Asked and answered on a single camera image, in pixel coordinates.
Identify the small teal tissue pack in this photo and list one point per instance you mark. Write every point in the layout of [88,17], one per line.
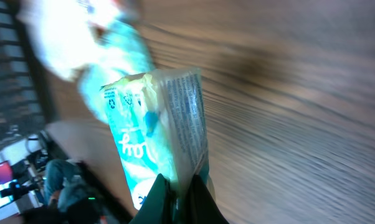
[159,128]

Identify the teal tissue pouch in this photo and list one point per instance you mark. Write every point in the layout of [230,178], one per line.
[122,52]

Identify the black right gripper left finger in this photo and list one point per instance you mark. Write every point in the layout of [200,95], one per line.
[158,207]

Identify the dark grey mesh basket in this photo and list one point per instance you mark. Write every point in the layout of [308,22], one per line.
[25,102]

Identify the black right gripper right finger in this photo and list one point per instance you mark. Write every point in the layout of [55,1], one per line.
[199,207]

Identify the beige glossy plastic package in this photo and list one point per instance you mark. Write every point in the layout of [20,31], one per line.
[65,33]

